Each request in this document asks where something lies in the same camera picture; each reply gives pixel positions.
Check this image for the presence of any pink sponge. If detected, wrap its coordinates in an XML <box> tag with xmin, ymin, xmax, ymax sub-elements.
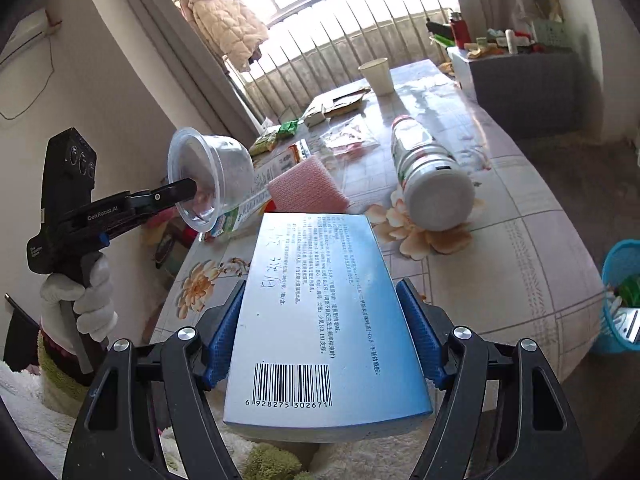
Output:
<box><xmin>266</xmin><ymin>155</ymin><xmax>353</xmax><ymax>213</ymax></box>

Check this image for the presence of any brown flat packet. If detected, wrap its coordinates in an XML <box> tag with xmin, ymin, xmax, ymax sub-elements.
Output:
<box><xmin>325</xmin><ymin>87</ymin><xmax>373</xmax><ymax>116</ymax></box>

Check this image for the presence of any grey cabinet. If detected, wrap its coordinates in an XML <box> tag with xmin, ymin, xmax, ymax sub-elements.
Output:
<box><xmin>446</xmin><ymin>45</ymin><xmax>583</xmax><ymax>138</ymax></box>

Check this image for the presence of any balcony railing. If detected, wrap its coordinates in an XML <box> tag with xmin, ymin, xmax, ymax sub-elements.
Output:
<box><xmin>227</xmin><ymin>0</ymin><xmax>453</xmax><ymax>111</ymax></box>

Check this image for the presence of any white plastic bottle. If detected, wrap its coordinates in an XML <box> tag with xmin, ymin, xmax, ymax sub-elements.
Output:
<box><xmin>390</xmin><ymin>115</ymin><xmax>476</xmax><ymax>231</ymax></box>

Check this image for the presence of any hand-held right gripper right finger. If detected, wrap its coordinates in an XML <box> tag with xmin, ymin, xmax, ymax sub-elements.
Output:
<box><xmin>395</xmin><ymin>278</ymin><xmax>576</xmax><ymax>480</ymax></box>

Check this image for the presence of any black wall cable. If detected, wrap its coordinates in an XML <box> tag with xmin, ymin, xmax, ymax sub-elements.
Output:
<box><xmin>0</xmin><ymin>25</ymin><xmax>58</xmax><ymax>121</ymax></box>

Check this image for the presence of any white plastic bag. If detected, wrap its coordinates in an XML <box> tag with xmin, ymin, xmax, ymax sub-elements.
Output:
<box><xmin>510</xmin><ymin>0</ymin><xmax>533</xmax><ymax>31</ymax></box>

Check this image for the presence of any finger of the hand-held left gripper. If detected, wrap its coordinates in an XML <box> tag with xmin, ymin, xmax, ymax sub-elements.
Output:
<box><xmin>124</xmin><ymin>178</ymin><xmax>199</xmax><ymax>213</ymax></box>

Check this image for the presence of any blue white box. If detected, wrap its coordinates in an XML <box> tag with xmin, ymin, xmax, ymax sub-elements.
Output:
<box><xmin>222</xmin><ymin>212</ymin><xmax>435</xmax><ymax>445</ymax></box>

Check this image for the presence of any black green object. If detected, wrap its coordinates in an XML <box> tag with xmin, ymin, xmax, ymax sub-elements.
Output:
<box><xmin>426</xmin><ymin>20</ymin><xmax>455</xmax><ymax>47</ymax></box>

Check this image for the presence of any beige padded jacket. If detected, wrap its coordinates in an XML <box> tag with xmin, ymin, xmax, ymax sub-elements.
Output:
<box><xmin>180</xmin><ymin>0</ymin><xmax>271</xmax><ymax>68</ymax></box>

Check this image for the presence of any white air conditioner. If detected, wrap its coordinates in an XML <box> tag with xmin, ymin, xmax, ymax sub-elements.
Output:
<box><xmin>0</xmin><ymin>10</ymin><xmax>63</xmax><ymax>68</ymax></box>

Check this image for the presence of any white paper cup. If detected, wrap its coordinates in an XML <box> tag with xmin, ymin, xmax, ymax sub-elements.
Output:
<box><xmin>358</xmin><ymin>57</ymin><xmax>396</xmax><ymax>96</ymax></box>

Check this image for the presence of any red thermos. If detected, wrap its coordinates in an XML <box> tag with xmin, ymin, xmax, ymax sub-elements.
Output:
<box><xmin>449</xmin><ymin>11</ymin><xmax>472</xmax><ymax>50</ymax></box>

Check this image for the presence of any person's left hand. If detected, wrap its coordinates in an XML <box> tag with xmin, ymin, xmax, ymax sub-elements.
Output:
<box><xmin>40</xmin><ymin>255</ymin><xmax>115</xmax><ymax>356</ymax></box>

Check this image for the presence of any green chip bag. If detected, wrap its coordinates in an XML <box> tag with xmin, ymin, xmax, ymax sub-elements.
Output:
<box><xmin>617</xmin><ymin>274</ymin><xmax>640</xmax><ymax>308</ymax></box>

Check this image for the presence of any yellow green packet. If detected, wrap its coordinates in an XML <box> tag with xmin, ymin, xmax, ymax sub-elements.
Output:
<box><xmin>248</xmin><ymin>127</ymin><xmax>280</xmax><ymax>156</ymax></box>

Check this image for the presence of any clear plastic cup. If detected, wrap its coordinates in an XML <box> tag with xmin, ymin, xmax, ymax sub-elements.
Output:
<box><xmin>166</xmin><ymin>127</ymin><xmax>256</xmax><ymax>233</ymax></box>

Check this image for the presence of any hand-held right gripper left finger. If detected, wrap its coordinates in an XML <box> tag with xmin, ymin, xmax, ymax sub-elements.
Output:
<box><xmin>62</xmin><ymin>280</ymin><xmax>248</xmax><ymax>480</ymax></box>

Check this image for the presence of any white printed carton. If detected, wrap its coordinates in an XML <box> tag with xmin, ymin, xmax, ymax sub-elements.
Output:
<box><xmin>210</xmin><ymin>141</ymin><xmax>313</xmax><ymax>241</ymax></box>

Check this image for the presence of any green plastic storage basket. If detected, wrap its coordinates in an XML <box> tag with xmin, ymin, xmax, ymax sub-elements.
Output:
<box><xmin>530</xmin><ymin>17</ymin><xmax>573</xmax><ymax>51</ymax></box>

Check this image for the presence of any clear red printed plastic bag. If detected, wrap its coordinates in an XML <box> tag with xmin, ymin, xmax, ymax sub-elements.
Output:
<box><xmin>320</xmin><ymin>115</ymin><xmax>381</xmax><ymax>158</ymax></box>

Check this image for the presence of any blue plastic basket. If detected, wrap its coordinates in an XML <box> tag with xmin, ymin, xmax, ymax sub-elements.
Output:
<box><xmin>600</xmin><ymin>240</ymin><xmax>640</xmax><ymax>356</ymax></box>

